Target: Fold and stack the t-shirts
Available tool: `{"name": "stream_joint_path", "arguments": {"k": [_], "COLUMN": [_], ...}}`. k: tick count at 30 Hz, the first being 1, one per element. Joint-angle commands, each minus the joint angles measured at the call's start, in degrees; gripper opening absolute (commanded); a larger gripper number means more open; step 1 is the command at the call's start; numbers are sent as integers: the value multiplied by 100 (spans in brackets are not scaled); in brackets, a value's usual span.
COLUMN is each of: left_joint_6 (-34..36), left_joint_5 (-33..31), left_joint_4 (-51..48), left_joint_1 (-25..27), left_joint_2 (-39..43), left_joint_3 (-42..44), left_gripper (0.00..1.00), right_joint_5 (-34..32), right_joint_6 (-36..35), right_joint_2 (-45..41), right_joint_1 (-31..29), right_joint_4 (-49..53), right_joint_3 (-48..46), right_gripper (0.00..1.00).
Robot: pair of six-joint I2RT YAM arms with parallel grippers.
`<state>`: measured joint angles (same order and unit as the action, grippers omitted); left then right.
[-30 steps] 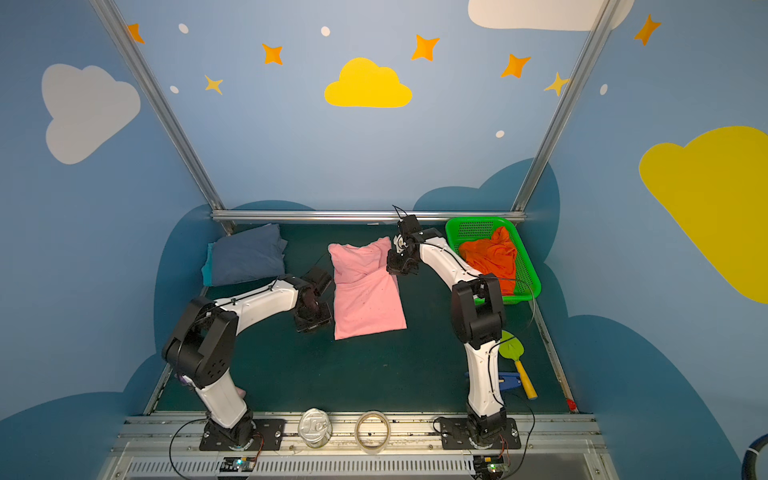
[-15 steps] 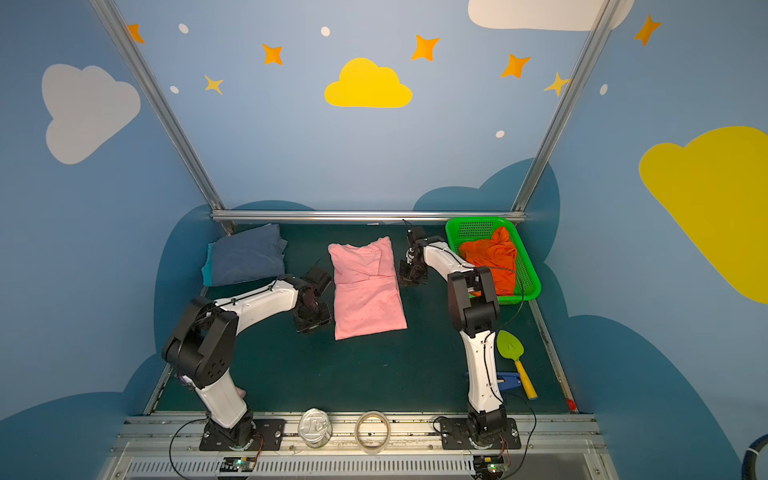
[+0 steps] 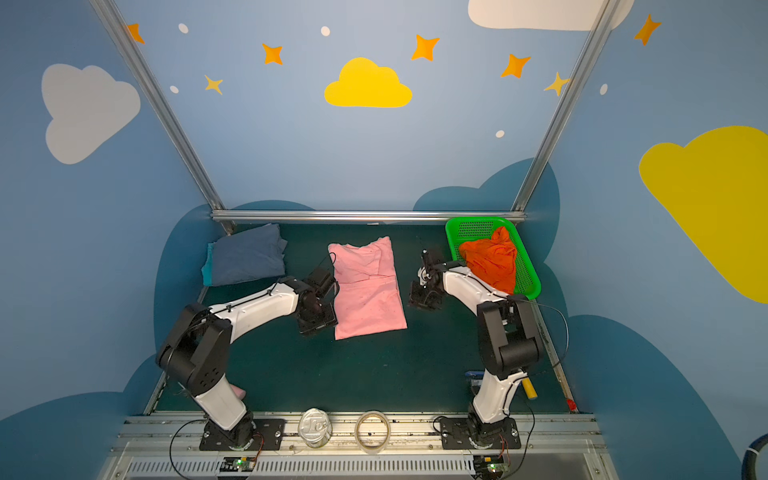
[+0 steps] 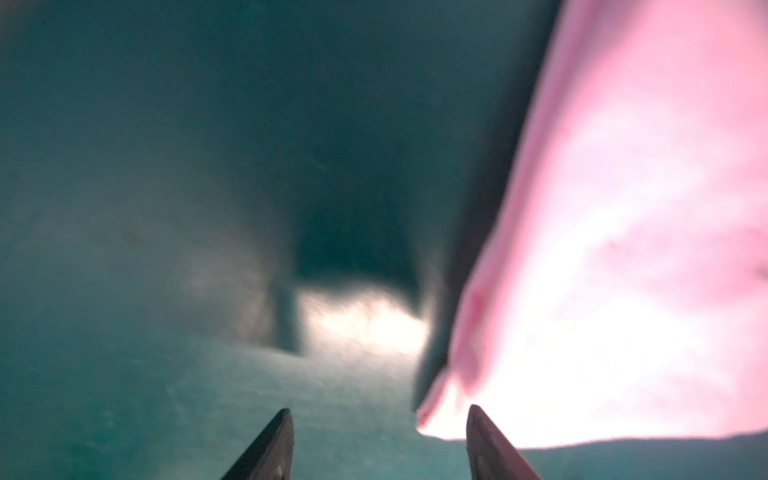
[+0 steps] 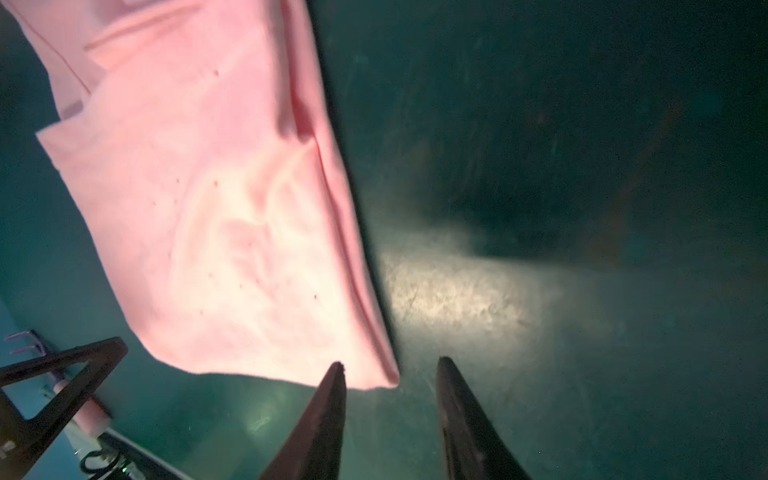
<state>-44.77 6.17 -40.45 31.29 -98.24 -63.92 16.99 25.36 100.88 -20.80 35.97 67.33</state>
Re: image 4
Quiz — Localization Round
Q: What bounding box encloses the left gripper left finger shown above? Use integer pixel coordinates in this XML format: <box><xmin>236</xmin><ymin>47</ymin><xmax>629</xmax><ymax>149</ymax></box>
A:
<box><xmin>221</xmin><ymin>408</ymin><xmax>294</xmax><ymax>480</ymax></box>

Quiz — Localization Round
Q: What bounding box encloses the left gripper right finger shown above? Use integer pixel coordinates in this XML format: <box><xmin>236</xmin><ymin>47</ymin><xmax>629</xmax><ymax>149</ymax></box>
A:
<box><xmin>466</xmin><ymin>404</ymin><xmax>541</xmax><ymax>480</ymax></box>

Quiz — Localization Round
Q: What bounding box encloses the pink t-shirt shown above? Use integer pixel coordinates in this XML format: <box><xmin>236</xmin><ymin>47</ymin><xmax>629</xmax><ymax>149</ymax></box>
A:
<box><xmin>417</xmin><ymin>1</ymin><xmax>767</xmax><ymax>449</ymax></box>

